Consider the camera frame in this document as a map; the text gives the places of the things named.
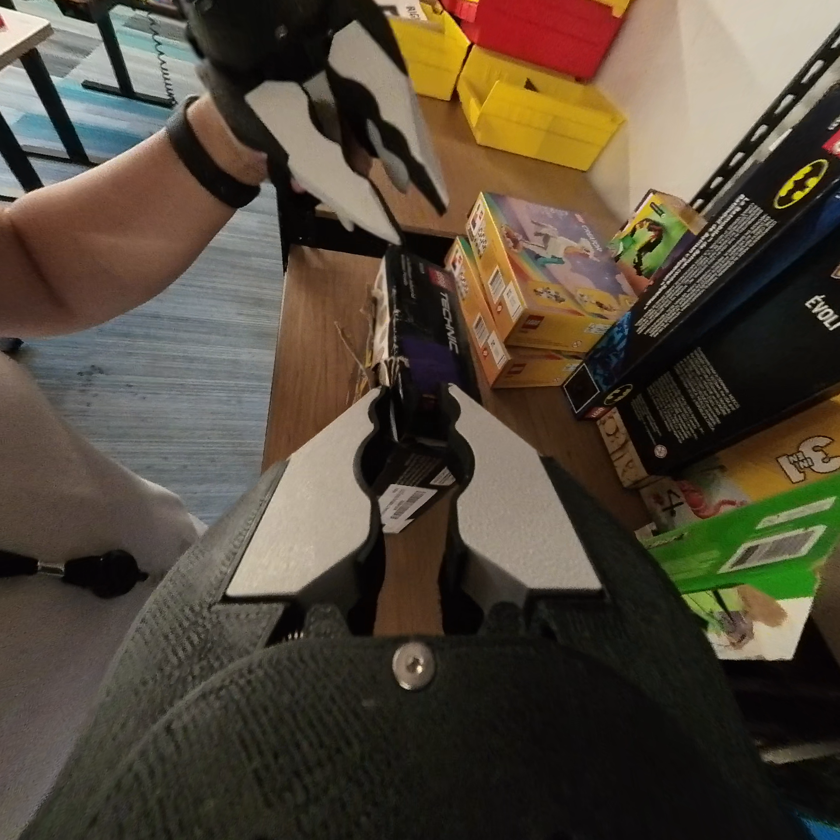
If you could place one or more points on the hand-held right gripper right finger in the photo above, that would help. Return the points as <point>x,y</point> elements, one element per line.
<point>531,531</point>

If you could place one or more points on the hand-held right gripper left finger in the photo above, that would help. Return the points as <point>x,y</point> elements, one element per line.
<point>302,531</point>

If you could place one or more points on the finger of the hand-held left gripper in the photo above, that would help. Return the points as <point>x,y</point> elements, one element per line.
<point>308,151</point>
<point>387,85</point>

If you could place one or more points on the small black yellow toy box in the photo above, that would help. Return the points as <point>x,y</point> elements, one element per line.
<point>426,315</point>

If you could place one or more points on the person's left forearm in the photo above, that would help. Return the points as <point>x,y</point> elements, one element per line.
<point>98,249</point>

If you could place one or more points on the wooden desk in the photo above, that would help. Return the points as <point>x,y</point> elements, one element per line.
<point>315,341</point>

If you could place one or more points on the person's left hand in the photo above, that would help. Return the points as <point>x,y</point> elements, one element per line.
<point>243,161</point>

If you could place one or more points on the yellow plastic bin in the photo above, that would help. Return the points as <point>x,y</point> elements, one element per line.
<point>426,52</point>
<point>538,118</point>

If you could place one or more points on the wooden rack shelf board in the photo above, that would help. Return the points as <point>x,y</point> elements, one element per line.
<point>459,164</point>

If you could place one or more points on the green toy box white edge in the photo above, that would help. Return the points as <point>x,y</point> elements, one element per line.
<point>741,558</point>

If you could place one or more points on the orange toy box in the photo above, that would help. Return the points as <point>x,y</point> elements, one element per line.
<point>479,315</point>
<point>544,262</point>

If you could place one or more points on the yellow flamingo toy box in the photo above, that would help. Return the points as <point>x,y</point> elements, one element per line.
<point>754,472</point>

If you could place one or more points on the black toy box yellow logo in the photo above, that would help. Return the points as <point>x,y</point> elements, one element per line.
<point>735,394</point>

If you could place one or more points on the person's trouser leg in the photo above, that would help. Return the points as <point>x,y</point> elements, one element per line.
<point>65,623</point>

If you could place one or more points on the purple green toy box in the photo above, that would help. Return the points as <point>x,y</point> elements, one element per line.
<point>649,229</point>

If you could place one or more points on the black bat logo toy box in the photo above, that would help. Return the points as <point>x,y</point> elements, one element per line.
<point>722,262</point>

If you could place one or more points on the black metal rack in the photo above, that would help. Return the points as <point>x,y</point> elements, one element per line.
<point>754,131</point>

